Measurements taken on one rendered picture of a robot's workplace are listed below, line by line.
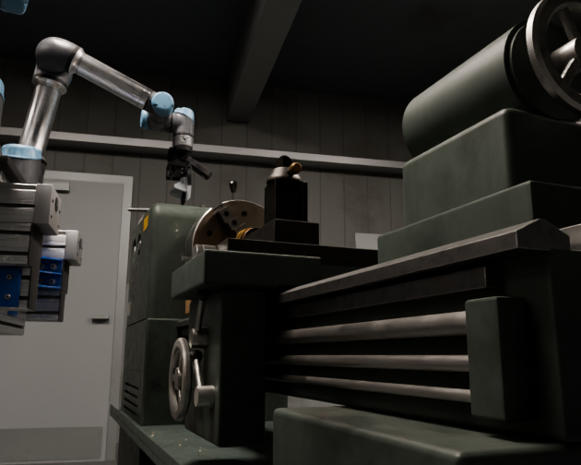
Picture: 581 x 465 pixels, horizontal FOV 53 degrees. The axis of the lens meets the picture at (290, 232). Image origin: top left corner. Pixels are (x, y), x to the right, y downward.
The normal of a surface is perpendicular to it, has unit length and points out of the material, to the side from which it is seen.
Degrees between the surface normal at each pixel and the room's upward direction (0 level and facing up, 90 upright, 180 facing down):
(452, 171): 90
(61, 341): 90
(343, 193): 90
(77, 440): 90
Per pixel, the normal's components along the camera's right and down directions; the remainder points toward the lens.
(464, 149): -0.93, -0.08
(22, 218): 0.23, -0.20
